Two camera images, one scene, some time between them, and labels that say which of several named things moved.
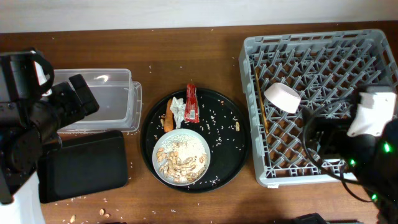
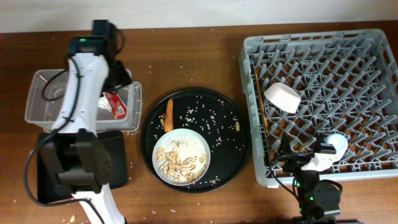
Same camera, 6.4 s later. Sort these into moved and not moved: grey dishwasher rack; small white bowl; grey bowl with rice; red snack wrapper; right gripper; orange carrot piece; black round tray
Moved: right gripper; red snack wrapper
Not moved: grey bowl with rice; grey dishwasher rack; small white bowl; orange carrot piece; black round tray
